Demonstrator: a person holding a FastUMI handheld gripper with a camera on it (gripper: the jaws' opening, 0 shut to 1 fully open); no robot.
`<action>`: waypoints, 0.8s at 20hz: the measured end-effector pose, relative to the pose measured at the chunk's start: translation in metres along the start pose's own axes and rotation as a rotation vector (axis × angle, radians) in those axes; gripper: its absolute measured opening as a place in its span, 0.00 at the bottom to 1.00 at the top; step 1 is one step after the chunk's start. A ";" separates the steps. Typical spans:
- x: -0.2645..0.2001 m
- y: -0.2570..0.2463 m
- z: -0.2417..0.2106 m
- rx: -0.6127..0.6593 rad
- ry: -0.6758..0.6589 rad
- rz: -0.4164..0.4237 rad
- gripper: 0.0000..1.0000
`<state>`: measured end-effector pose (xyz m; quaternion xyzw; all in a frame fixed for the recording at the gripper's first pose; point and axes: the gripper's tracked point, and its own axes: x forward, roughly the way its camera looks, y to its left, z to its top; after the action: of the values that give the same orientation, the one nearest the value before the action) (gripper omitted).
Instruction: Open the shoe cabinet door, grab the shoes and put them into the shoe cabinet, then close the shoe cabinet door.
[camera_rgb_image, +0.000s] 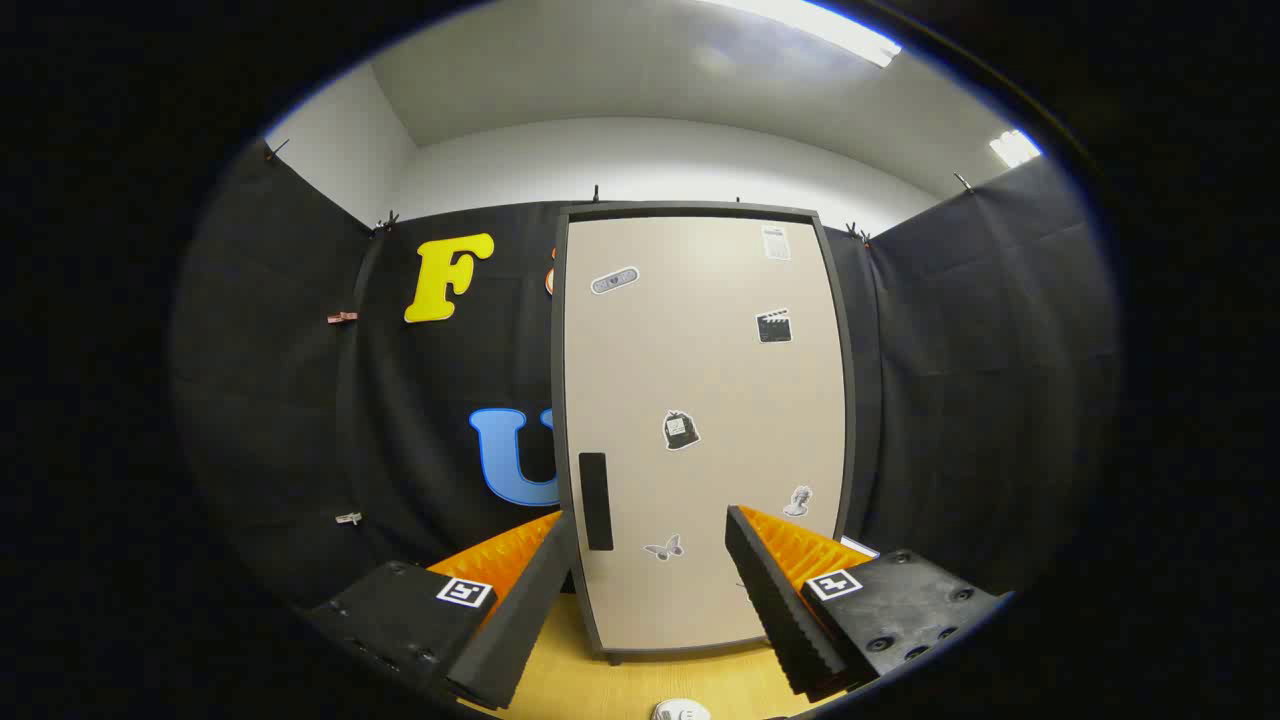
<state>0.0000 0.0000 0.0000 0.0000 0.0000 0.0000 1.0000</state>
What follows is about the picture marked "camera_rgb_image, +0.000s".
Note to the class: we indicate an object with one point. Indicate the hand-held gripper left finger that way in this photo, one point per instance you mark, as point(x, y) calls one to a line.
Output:
point(520, 620)

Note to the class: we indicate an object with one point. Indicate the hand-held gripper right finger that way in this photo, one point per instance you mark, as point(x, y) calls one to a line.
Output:
point(775, 600)

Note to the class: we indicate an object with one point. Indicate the white canvas shoe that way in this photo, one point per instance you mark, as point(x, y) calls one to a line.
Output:
point(682, 711)

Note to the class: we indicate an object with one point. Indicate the grey shoe cabinet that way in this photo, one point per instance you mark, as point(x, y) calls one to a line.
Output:
point(690, 209)

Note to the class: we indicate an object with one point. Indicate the black backdrop cloth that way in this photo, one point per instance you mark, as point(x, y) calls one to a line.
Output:
point(300, 400)

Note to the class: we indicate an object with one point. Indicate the small ceiling light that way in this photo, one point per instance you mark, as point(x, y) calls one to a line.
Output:
point(1014, 148)

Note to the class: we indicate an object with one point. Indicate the long ceiling light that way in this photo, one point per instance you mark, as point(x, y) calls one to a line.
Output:
point(830, 25)

